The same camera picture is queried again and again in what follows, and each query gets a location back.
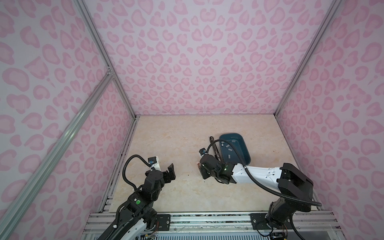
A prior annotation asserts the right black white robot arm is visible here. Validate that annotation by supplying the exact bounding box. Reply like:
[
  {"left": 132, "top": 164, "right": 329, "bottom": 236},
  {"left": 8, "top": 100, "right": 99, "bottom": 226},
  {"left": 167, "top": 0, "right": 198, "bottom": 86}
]
[{"left": 198, "top": 154, "right": 322, "bottom": 229}]

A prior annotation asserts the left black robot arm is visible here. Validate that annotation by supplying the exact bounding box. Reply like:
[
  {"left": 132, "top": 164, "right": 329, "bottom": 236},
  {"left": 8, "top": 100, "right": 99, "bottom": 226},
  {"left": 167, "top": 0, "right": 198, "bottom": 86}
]
[{"left": 99, "top": 164, "right": 176, "bottom": 240}]

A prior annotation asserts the teal plastic tray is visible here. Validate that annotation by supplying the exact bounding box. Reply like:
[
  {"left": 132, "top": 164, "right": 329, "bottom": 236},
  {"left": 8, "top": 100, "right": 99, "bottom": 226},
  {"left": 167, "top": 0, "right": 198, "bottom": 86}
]
[{"left": 219, "top": 133, "right": 251, "bottom": 165}]

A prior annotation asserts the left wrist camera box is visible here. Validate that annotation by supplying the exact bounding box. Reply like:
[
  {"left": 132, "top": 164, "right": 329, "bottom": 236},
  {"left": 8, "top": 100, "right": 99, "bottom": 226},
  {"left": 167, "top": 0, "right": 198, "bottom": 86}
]
[{"left": 148, "top": 156, "right": 161, "bottom": 171}]

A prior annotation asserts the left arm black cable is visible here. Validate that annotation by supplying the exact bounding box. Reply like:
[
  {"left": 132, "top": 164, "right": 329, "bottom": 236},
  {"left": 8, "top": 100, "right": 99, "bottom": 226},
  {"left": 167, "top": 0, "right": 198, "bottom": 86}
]
[{"left": 122, "top": 154, "right": 151, "bottom": 191}]

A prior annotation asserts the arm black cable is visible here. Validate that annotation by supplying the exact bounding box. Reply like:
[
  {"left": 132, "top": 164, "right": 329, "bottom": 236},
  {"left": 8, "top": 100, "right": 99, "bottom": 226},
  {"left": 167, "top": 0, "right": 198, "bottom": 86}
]
[
  {"left": 206, "top": 139, "right": 323, "bottom": 240},
  {"left": 122, "top": 154, "right": 151, "bottom": 191}
]

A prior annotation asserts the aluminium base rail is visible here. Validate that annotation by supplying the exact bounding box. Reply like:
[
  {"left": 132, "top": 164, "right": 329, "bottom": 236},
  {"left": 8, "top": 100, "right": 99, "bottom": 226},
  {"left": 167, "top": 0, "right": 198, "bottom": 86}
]
[{"left": 80, "top": 211, "right": 340, "bottom": 240}]

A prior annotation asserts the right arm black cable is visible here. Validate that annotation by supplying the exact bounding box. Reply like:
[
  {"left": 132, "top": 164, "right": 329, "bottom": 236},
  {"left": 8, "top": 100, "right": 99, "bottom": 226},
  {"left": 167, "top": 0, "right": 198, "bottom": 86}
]
[{"left": 206, "top": 139, "right": 323, "bottom": 240}]

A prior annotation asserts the aluminium frame diagonal bar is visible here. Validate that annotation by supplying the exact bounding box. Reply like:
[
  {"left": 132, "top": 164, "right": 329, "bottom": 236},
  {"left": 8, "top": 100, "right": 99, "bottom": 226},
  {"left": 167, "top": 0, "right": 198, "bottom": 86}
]
[{"left": 1, "top": 71, "right": 114, "bottom": 240}]

